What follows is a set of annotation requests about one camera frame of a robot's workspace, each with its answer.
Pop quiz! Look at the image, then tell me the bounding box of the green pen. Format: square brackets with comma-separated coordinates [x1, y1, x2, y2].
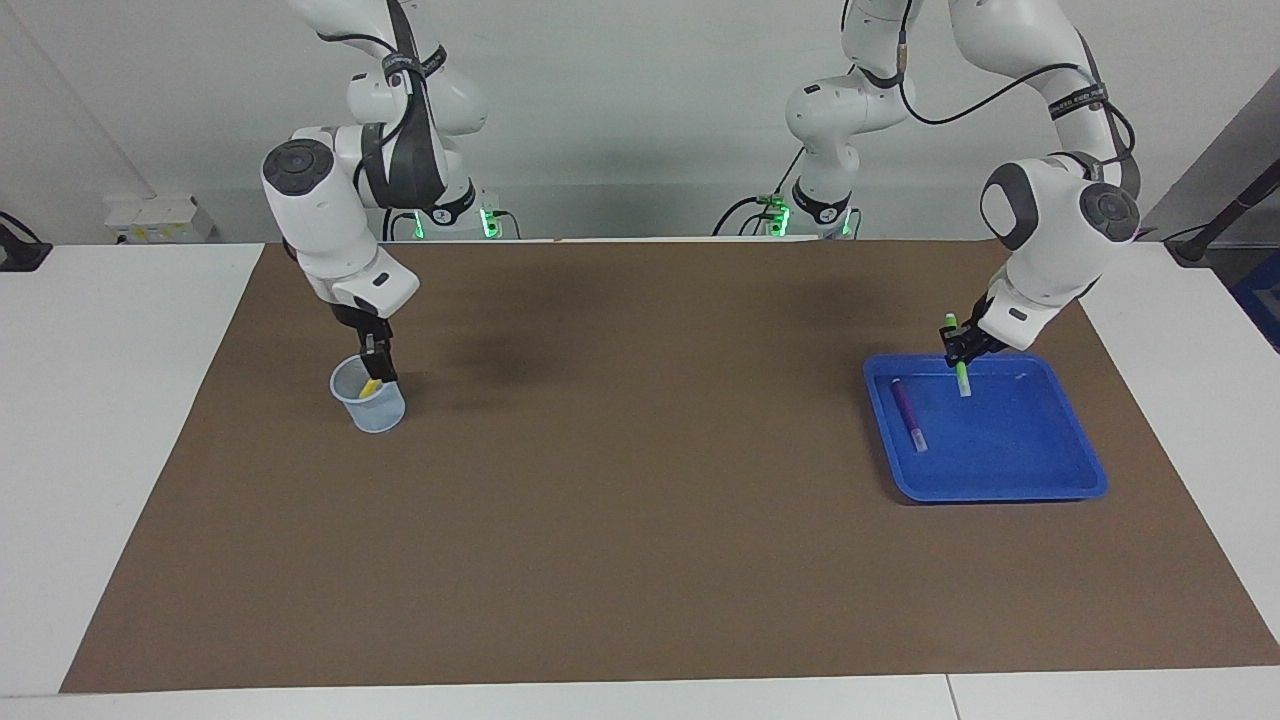
[943, 313, 973, 398]

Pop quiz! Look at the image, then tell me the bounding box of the purple pen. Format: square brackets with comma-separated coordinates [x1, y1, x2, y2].
[890, 376, 928, 453]

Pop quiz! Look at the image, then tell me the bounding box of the blue plastic tray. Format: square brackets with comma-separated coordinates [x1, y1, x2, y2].
[862, 352, 1109, 504]

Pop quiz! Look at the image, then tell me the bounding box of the pale blue mesh pen cup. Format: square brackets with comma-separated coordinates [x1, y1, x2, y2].
[329, 356, 407, 435]

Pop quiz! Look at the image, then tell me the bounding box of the white power strip box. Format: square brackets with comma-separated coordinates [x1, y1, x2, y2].
[103, 193, 216, 245]

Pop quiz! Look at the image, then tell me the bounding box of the brown table mat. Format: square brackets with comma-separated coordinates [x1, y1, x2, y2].
[58, 238, 1280, 694]

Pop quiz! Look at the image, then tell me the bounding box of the blue box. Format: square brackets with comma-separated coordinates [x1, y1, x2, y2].
[1230, 250, 1280, 353]

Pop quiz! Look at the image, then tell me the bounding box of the black stand leg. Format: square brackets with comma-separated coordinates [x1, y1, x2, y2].
[1163, 160, 1280, 267]

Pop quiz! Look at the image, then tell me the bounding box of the black table clamp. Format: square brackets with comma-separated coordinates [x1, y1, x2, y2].
[0, 212, 53, 273]

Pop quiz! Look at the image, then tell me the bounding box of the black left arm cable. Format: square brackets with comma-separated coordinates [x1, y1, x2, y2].
[840, 0, 1138, 189]

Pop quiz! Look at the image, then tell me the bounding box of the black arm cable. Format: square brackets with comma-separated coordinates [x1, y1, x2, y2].
[318, 28, 447, 213]
[840, 0, 1138, 189]

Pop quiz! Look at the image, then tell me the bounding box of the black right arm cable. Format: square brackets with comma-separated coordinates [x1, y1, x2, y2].
[318, 28, 447, 213]

